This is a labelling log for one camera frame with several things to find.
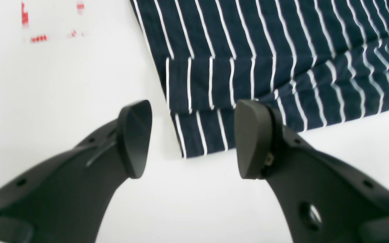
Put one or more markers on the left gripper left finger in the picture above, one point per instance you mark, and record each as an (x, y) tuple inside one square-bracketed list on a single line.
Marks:
[(64, 198)]

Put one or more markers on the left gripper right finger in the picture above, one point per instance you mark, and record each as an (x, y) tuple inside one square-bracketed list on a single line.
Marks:
[(324, 199)]

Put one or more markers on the red tape rectangle marking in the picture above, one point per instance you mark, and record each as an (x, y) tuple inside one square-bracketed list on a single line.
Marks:
[(52, 20)]

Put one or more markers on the navy white striped t-shirt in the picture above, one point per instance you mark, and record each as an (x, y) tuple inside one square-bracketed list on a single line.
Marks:
[(318, 62)]

